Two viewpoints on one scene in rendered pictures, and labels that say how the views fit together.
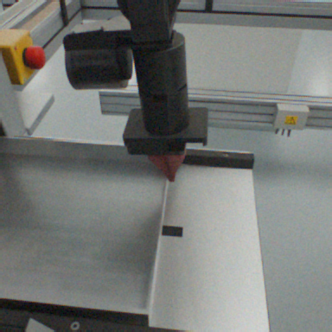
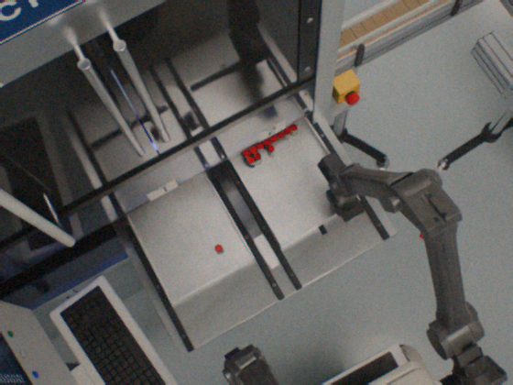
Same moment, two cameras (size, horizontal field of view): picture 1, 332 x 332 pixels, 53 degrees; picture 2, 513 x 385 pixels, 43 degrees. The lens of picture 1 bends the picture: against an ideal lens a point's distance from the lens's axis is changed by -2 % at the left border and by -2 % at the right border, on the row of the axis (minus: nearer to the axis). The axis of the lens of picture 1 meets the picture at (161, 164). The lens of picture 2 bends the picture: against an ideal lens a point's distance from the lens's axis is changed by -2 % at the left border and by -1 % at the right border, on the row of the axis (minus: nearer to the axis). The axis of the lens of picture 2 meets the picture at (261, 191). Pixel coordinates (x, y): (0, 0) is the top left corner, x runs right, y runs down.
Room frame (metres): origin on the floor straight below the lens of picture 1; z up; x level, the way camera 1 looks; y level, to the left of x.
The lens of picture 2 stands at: (-0.06, -0.29, 2.70)
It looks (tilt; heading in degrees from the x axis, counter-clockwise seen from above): 74 degrees down; 62
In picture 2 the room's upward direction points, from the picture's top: 9 degrees counter-clockwise
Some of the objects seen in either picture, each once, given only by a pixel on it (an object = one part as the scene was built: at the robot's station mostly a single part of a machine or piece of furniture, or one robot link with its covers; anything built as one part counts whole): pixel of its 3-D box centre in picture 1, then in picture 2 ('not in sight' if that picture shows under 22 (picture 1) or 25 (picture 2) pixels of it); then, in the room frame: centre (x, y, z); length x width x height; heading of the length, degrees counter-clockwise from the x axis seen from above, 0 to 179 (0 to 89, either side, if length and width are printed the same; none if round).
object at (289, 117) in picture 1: (290, 117); not in sight; (1.11, -0.51, 0.50); 0.12 x 0.05 x 0.09; 83
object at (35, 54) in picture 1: (33, 57); (351, 97); (0.55, 0.22, 0.99); 0.04 x 0.04 x 0.04; 83
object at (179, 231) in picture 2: not in sight; (184, 228); (-0.05, 0.22, 0.90); 0.34 x 0.26 x 0.04; 83
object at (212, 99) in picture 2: not in sight; (227, 57); (0.22, 0.29, 1.50); 0.43 x 0.01 x 0.59; 173
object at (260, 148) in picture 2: not in sight; (270, 143); (0.30, 0.28, 0.90); 0.18 x 0.02 x 0.05; 174
